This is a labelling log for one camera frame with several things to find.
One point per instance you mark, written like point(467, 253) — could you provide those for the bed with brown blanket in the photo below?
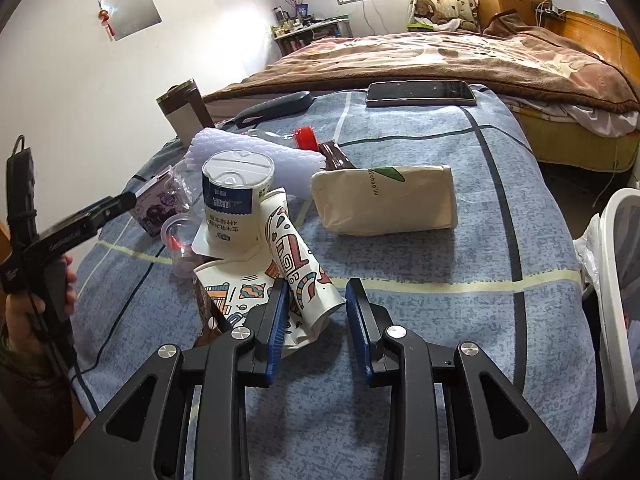
point(400, 55)

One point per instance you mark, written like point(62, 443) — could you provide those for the cream tissue pack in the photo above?
point(385, 200)

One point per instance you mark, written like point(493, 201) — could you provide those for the tall patterned paper cup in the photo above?
point(295, 260)

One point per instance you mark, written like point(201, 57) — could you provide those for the black case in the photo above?
point(272, 107)

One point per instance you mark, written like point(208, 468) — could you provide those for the purple carton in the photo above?
point(155, 210)

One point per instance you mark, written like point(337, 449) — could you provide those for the wooden headboard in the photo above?
point(590, 35)

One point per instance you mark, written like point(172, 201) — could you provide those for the yellow mattress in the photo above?
point(565, 145)

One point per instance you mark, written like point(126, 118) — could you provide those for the black smartphone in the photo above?
point(420, 92)

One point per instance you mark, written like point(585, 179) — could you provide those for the white trash bin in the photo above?
point(612, 285)

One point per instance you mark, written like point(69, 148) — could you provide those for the blue checked cloth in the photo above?
point(450, 310)

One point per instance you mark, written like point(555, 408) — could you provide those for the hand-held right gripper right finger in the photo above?
point(357, 330)

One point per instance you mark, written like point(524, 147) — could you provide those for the person's left forearm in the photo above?
point(30, 410)

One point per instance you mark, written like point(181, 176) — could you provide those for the plastic bottle with red cap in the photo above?
point(302, 137)

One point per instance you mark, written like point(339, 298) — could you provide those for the cluttered white desk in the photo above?
point(310, 32)

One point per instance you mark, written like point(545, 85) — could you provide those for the crushed patterned paper cup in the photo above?
point(235, 290)

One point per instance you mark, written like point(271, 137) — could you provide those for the red hanging ornament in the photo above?
point(105, 17)

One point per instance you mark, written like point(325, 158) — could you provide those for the white foam sheet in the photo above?
point(285, 160)

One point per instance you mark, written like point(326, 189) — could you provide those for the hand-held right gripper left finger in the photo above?
point(277, 330)

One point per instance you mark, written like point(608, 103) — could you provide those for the clear plastic cup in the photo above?
point(180, 250)

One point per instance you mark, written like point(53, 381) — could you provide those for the clear plastic wrapper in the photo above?
point(186, 185)

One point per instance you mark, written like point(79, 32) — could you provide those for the brown teddy bear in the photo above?
point(430, 10)

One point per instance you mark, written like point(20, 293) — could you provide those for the white power strip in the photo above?
point(547, 10)

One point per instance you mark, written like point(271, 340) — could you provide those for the dark brown snack packet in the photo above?
point(202, 310)

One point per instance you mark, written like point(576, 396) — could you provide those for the brown wrapper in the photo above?
point(336, 157)

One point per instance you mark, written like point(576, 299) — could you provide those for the grey wall plate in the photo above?
point(132, 12)

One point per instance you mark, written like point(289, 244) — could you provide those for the person's left hand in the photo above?
point(20, 325)

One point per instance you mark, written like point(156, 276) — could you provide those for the white bed sheet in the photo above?
point(600, 120)

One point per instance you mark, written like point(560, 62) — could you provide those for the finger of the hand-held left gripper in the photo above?
point(115, 204)

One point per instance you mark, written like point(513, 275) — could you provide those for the brown white box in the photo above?
point(182, 107)

